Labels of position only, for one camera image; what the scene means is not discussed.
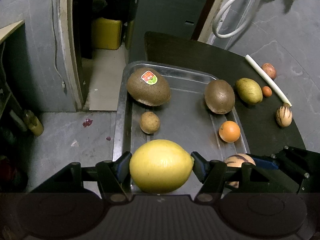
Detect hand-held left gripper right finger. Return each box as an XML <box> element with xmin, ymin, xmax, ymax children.
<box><xmin>190</xmin><ymin>151</ymin><xmax>282</xmax><ymax>203</ymax></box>

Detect red apple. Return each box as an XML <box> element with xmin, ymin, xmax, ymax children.
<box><xmin>261</xmin><ymin>63</ymin><xmax>277</xmax><ymax>80</ymax></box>

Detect white hose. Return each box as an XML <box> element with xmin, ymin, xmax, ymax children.
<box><xmin>212</xmin><ymin>0</ymin><xmax>261</xmax><ymax>39</ymax></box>

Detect kiwi with red sticker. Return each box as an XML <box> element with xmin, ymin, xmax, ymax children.
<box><xmin>126</xmin><ymin>67</ymin><xmax>171</xmax><ymax>106</ymax></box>

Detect yellow lemon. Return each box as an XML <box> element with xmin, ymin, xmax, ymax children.
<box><xmin>129</xmin><ymin>139</ymin><xmax>195</xmax><ymax>194</ymax></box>

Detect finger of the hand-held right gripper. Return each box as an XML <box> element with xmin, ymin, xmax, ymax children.
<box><xmin>246</xmin><ymin>153</ymin><xmax>280</xmax><ymax>170</ymax></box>

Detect metal tray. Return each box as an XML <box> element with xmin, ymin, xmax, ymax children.
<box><xmin>112</xmin><ymin>60</ymin><xmax>250</xmax><ymax>195</ymax></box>

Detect yellow jug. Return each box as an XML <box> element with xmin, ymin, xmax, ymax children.
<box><xmin>91</xmin><ymin>17</ymin><xmax>123</xmax><ymax>51</ymax></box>

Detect yellow-green lemon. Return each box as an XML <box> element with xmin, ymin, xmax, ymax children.
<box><xmin>234</xmin><ymin>78</ymin><xmax>263</xmax><ymax>105</ymax></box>

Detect small brown fruit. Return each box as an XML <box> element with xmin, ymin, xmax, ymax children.
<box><xmin>139</xmin><ymin>111</ymin><xmax>160</xmax><ymax>134</ymax></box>

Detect plain brown kiwi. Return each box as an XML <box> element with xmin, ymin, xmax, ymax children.
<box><xmin>204</xmin><ymin>79</ymin><xmax>236</xmax><ymax>115</ymax></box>

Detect light kitchen counter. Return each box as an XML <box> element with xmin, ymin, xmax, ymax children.
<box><xmin>0</xmin><ymin>20</ymin><xmax>25</xmax><ymax>43</ymax></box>

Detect striped pepino melon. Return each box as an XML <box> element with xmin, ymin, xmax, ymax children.
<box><xmin>223</xmin><ymin>153</ymin><xmax>256</xmax><ymax>188</ymax></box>
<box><xmin>276</xmin><ymin>105</ymin><xmax>293</xmax><ymax>127</ymax></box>

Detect white door frame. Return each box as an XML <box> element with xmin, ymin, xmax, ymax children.
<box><xmin>51</xmin><ymin>0</ymin><xmax>85</xmax><ymax>111</ymax></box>

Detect yellowish bottle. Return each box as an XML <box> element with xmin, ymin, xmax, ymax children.
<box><xmin>23</xmin><ymin>110</ymin><xmax>44</xmax><ymax>137</ymax></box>

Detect white stick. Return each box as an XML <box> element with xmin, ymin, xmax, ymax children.
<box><xmin>245</xmin><ymin>54</ymin><xmax>292</xmax><ymax>107</ymax></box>

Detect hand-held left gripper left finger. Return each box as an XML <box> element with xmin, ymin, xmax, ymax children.
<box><xmin>40</xmin><ymin>151</ymin><xmax>133</xmax><ymax>203</ymax></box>

